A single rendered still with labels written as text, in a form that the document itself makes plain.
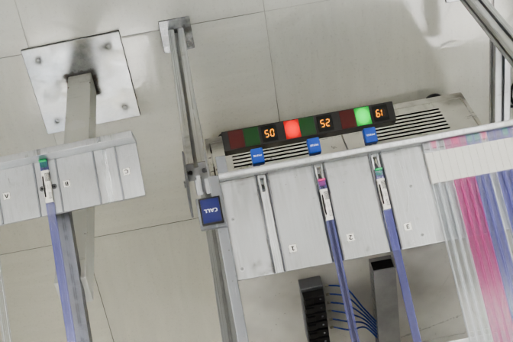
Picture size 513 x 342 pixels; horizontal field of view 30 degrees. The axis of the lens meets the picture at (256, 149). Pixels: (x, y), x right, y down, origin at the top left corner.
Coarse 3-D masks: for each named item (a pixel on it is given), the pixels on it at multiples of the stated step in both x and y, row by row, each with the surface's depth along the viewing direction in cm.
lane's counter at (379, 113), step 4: (372, 108) 186; (376, 108) 186; (380, 108) 186; (384, 108) 186; (376, 112) 186; (380, 112) 186; (384, 112) 186; (388, 112) 186; (376, 116) 186; (380, 116) 186; (384, 116) 186; (388, 116) 186; (376, 120) 186; (380, 120) 186; (384, 120) 186
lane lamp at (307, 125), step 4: (312, 116) 186; (300, 120) 186; (304, 120) 186; (308, 120) 186; (312, 120) 186; (300, 124) 186; (304, 124) 186; (308, 124) 186; (312, 124) 186; (300, 128) 186; (304, 128) 186; (308, 128) 185; (312, 128) 185; (304, 132) 185; (308, 132) 185; (312, 132) 185
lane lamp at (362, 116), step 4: (356, 108) 186; (360, 108) 186; (364, 108) 186; (368, 108) 186; (356, 112) 186; (360, 112) 186; (364, 112) 186; (368, 112) 186; (356, 116) 186; (360, 116) 186; (364, 116) 186; (368, 116) 186; (360, 120) 186; (364, 120) 186; (368, 120) 186; (360, 124) 186; (364, 124) 186
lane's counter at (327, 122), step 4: (320, 116) 186; (324, 116) 186; (328, 116) 186; (320, 120) 186; (324, 120) 186; (328, 120) 186; (320, 124) 186; (324, 124) 186; (328, 124) 186; (332, 124) 186; (320, 128) 186; (324, 128) 186; (328, 128) 186; (332, 128) 186
